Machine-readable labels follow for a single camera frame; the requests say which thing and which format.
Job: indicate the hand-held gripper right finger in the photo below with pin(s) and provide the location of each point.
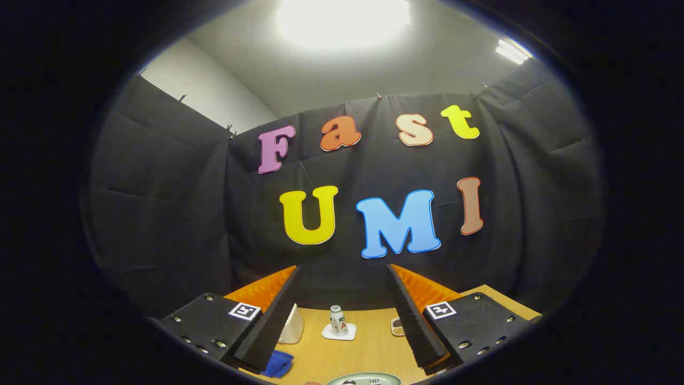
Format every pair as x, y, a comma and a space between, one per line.
411, 321

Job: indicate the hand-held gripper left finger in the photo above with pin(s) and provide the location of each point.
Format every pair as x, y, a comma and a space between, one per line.
275, 321

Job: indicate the white divided dish with grains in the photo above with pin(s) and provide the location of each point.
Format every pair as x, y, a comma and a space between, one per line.
397, 327

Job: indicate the white toaster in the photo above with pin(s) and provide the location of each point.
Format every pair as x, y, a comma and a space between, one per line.
291, 329

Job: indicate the blue cloth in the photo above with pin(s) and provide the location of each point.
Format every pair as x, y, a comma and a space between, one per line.
278, 363

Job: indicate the white square coaster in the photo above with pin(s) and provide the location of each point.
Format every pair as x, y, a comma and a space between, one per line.
328, 334

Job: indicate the white labelled plastic bottle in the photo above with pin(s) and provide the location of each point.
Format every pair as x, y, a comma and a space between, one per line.
337, 322

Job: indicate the pale green plate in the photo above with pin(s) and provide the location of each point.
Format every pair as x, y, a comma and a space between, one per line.
390, 379

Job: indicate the small ceiling light panel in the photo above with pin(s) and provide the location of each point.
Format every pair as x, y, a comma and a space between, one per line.
513, 52

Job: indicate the large ceiling light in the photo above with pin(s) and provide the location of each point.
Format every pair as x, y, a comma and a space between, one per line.
342, 21

